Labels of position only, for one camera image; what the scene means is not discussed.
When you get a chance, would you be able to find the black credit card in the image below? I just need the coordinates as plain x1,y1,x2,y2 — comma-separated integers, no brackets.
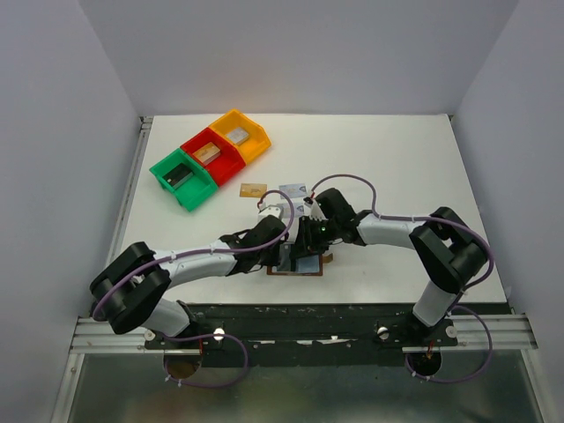
276,243,295,272

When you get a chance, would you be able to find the brown leather card holder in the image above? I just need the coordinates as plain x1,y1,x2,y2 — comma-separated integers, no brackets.
266,253,334,277

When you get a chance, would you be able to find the silver VIP credit card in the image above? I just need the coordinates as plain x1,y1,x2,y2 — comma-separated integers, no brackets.
278,183,308,198

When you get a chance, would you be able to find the gold credit card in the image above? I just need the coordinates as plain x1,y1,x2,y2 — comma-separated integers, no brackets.
240,183,268,198

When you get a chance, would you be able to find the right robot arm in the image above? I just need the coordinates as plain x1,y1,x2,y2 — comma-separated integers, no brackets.
289,189,491,328

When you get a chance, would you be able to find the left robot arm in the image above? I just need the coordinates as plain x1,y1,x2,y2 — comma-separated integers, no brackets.
90,216,289,338

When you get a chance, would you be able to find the red plastic bin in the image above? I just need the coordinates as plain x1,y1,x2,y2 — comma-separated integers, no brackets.
181,128,246,187

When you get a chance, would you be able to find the green plastic bin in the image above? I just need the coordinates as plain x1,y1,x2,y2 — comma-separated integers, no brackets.
150,148,219,212

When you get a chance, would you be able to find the yellow plastic bin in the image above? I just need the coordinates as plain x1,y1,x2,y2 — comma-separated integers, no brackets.
209,109,271,164

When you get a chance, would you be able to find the gold metal block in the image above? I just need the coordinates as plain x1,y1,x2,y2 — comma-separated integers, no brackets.
194,145,220,166

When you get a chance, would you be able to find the silver metal block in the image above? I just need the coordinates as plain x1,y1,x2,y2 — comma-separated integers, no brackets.
226,127,250,145

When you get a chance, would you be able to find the dark metal block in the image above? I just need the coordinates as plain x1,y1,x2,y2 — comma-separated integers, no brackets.
163,163,194,189

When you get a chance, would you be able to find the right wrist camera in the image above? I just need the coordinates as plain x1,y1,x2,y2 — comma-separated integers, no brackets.
303,197,327,221

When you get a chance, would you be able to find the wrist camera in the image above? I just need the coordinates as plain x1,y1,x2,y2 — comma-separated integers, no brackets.
257,204,284,222
303,197,327,221

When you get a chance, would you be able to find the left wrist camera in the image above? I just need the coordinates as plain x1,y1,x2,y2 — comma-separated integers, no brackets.
257,204,284,222

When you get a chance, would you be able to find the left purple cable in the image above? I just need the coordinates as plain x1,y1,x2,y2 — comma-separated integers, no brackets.
91,189,295,389

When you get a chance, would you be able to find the purple cable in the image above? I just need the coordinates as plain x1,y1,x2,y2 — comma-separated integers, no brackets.
91,189,295,389
310,174,497,384

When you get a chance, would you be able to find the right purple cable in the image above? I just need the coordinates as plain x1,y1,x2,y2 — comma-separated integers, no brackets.
310,174,497,384

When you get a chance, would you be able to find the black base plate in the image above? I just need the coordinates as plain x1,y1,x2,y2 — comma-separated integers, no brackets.
87,301,516,369

